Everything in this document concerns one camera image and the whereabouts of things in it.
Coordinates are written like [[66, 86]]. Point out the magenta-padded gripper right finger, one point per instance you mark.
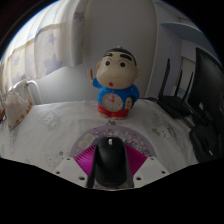
[[150, 170]]

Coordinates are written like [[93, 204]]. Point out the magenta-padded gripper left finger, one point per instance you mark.
[[71, 170]]

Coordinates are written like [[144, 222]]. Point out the black computer mouse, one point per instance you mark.
[[110, 160]]

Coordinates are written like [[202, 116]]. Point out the round purple printed mouse pad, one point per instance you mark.
[[136, 138]]

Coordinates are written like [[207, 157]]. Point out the white printed tablecloth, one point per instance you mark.
[[50, 133]]

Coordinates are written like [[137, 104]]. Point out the black router with antennas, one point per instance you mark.
[[173, 105]]

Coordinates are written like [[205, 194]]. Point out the cartoon boy figure clock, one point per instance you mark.
[[116, 90]]

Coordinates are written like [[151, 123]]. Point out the sheer star-print curtain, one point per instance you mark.
[[43, 50]]

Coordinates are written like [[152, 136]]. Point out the white wall shelf unit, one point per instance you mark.
[[186, 30]]

